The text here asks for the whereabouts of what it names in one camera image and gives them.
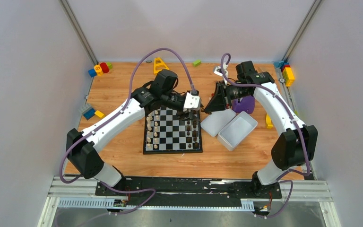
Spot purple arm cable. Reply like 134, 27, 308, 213
220, 52, 312, 219
59, 47, 199, 217

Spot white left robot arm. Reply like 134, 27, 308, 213
64, 70, 203, 195

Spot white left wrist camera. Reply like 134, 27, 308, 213
183, 92, 201, 112

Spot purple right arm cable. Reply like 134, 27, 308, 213
220, 52, 312, 219

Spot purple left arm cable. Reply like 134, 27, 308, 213
59, 47, 199, 217

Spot yellow lego brick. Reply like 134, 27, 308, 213
282, 67, 295, 87

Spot yellow curved block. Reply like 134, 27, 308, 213
265, 114, 274, 129

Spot blue grey lego bricks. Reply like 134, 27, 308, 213
79, 103, 95, 120

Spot white tin box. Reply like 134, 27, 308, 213
217, 112, 258, 151

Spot brown chess piece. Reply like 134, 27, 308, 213
193, 142, 200, 149

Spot yellow block left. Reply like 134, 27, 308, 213
94, 110, 105, 119

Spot yellow cylinder block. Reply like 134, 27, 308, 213
94, 65, 104, 76

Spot yellow triangle toy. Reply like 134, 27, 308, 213
153, 57, 169, 75

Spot blue cube block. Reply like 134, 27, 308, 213
88, 69, 97, 78

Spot green lego brick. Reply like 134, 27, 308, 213
106, 62, 113, 70

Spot green block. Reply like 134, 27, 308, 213
192, 59, 202, 67

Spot red cylinder block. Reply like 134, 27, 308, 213
100, 62, 110, 74

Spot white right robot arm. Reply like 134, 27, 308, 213
203, 61, 318, 198

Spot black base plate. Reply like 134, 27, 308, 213
95, 176, 283, 201

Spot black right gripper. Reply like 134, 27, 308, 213
205, 80, 250, 113

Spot purple toy stand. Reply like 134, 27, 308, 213
232, 96, 255, 114

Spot black white chess board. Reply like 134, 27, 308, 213
143, 106, 203, 155

